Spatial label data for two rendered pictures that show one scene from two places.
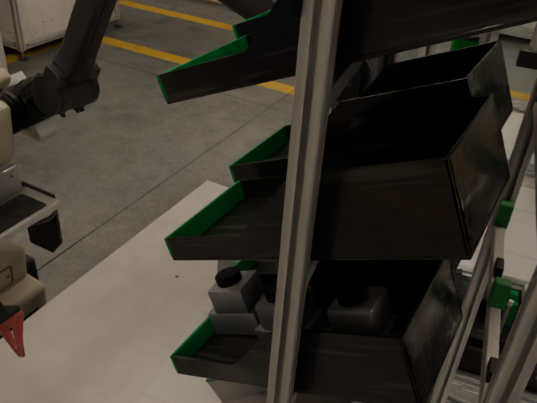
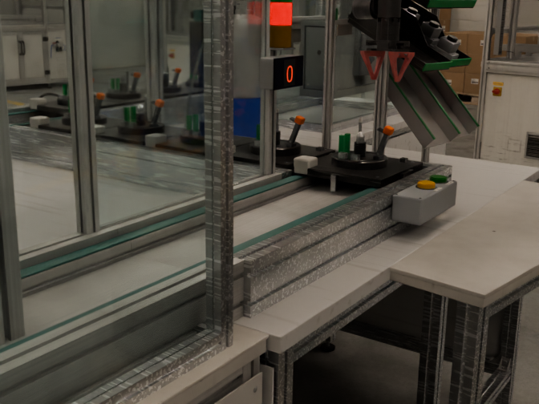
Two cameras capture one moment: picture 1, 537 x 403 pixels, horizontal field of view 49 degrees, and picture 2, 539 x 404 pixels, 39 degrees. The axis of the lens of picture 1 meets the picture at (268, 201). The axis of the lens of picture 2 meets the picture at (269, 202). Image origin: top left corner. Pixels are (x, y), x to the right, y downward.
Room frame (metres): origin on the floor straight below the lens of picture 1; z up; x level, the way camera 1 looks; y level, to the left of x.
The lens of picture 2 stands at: (2.70, 0.14, 1.38)
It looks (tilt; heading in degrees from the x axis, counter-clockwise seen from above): 15 degrees down; 196
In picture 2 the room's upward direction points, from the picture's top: 1 degrees clockwise
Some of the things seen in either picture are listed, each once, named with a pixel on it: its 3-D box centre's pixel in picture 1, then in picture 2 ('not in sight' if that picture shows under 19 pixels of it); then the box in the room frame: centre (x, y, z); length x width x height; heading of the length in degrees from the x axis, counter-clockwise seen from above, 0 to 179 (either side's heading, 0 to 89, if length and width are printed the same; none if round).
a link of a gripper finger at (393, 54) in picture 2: not in sight; (395, 62); (0.79, -0.08, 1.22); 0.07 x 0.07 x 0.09; 44
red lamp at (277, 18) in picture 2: not in sight; (281, 14); (1.00, -0.32, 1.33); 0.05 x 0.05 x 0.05
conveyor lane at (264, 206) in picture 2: not in sight; (285, 212); (1.13, -0.26, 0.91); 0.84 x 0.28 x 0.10; 162
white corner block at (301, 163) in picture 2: not in sight; (305, 165); (0.92, -0.27, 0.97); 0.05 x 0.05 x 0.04; 72
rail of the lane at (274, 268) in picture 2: not in sight; (361, 221); (1.17, -0.09, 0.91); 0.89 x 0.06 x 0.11; 162
